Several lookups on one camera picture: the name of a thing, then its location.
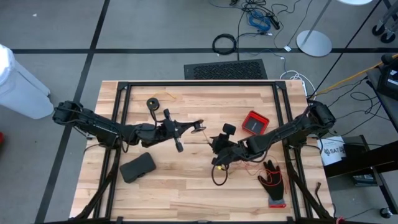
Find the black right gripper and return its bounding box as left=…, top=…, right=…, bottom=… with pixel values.
left=207, top=123, right=249, bottom=166

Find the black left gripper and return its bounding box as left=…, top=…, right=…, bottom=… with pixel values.
left=136, top=108, right=205, bottom=153

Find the red collapsible tray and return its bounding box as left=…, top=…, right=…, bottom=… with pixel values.
left=241, top=110, right=271, bottom=136

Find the blue coiled cable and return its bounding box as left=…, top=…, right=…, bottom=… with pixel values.
left=248, top=10, right=272, bottom=32

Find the black zip case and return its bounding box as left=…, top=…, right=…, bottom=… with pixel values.
left=119, top=151, right=157, bottom=184

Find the white paper sheet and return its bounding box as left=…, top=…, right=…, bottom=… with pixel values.
left=317, top=136, right=347, bottom=167

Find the black coiled cable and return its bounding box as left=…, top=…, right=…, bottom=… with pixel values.
left=211, top=33, right=238, bottom=56

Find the long black cable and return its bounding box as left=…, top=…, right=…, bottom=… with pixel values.
left=312, top=0, right=382, bottom=94

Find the black power strip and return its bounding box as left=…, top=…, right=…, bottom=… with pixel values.
left=267, top=14, right=281, bottom=31

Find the black glove red cuff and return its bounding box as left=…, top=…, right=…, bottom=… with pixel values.
left=257, top=159, right=288, bottom=209

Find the yellow extension cord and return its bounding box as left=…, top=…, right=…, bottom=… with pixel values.
left=314, top=53, right=398, bottom=96

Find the plain black spool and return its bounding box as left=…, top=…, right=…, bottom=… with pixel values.
left=146, top=96, right=161, bottom=112

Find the white bin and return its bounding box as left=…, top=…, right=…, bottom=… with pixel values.
left=0, top=43, right=55, bottom=120

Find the black side table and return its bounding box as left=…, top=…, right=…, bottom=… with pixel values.
left=323, top=139, right=398, bottom=180

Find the black equipment cart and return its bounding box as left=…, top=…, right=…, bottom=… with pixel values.
left=366, top=52, right=398, bottom=131

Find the black floor vent grille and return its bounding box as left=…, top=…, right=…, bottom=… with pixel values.
left=183, top=58, right=269, bottom=81

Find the cart with black casters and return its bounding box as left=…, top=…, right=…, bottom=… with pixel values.
left=371, top=0, right=398, bottom=44

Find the yellow wire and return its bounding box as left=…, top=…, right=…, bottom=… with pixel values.
left=154, top=89, right=177, bottom=101

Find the red wire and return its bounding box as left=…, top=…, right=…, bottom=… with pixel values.
left=201, top=130, right=290, bottom=195

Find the white cable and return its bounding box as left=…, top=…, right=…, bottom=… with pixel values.
left=279, top=70, right=317, bottom=94

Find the black aluminium table frame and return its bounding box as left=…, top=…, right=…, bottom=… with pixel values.
left=73, top=80, right=335, bottom=224

